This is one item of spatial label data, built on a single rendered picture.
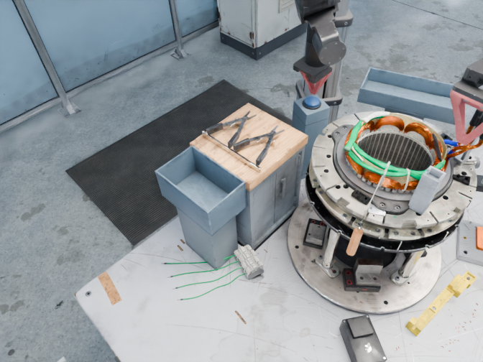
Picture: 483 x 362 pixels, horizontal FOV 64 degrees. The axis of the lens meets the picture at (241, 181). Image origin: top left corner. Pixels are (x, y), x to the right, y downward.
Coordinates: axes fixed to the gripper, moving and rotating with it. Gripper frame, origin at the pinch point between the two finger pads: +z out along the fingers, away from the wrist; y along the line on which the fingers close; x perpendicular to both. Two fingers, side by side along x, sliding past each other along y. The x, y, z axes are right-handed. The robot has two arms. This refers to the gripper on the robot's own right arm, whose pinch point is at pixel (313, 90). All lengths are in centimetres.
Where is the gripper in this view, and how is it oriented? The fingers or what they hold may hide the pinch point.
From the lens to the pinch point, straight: 102.5
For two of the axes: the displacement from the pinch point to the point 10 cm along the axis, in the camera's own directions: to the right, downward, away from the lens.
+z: 0.6, 6.2, 7.8
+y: 7.1, -5.8, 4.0
